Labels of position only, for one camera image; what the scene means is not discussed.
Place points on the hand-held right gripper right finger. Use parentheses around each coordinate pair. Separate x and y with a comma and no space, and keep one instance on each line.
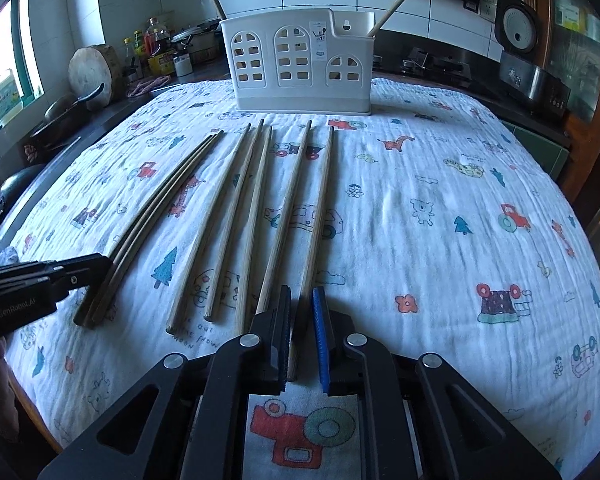
(321,345)

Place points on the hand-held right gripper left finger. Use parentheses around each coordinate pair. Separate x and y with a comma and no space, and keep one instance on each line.
(283,345)

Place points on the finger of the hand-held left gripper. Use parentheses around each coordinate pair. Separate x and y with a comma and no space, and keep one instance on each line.
(72,281)
(82,263)

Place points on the white plastic chopstick holder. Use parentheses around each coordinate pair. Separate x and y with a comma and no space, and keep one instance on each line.
(300,92)

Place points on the white printed blanket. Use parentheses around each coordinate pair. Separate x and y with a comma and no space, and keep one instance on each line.
(405,210)

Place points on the detergent bottle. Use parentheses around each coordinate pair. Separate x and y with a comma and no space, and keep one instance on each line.
(2,96)

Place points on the pink woven trivet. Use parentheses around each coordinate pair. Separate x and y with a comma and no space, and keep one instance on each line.
(147,85)

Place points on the round wooden cutting board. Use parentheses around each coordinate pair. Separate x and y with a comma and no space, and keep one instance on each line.
(92,72)

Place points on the yellow container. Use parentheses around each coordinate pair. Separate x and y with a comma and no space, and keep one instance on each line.
(161,64)

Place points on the yellow-capped bottle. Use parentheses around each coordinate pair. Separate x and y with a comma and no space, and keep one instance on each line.
(128,54)

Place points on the small white cup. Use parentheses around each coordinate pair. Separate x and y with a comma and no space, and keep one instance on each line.
(182,66)

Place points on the green-capped bottle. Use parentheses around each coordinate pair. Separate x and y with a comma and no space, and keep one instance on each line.
(138,44)

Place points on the pot with lid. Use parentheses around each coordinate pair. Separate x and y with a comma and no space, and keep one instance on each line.
(197,40)

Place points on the green base cabinet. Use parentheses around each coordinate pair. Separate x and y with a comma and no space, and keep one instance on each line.
(540,147)

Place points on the black gas stove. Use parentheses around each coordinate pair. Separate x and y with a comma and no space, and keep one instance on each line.
(430,65)

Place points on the rice cooker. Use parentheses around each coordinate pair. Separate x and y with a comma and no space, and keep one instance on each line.
(522,60)

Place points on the wooden cabinet with glass door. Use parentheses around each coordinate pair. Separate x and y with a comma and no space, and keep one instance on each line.
(580,40)

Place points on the dark wall socket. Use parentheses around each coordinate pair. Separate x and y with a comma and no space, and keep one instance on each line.
(471,4)

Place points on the white wall socket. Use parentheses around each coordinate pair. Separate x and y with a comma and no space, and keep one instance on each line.
(487,10)

